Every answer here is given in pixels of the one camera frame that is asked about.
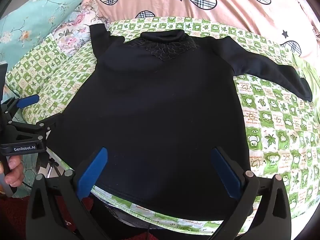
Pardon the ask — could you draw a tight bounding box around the black turtleneck sweater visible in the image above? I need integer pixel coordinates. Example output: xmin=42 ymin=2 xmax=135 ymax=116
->
xmin=47 ymin=24 xmax=312 ymax=220

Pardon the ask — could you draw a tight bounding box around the person's left hand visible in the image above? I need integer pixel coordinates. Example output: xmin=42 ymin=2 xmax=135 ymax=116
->
xmin=4 ymin=155 xmax=24 ymax=187

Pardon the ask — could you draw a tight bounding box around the teal floral pillow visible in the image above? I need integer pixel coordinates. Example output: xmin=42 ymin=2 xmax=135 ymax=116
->
xmin=1 ymin=0 xmax=82 ymax=69

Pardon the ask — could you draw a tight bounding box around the pink floral patterned cloth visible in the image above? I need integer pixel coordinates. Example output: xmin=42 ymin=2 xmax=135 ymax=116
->
xmin=52 ymin=5 xmax=108 ymax=57

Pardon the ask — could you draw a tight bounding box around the green frog checkered blanket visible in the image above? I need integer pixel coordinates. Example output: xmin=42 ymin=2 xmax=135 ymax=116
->
xmin=6 ymin=17 xmax=319 ymax=218

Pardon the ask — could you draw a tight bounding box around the pink plaid heart duvet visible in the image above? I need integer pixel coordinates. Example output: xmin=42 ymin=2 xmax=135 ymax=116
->
xmin=83 ymin=0 xmax=319 ymax=64

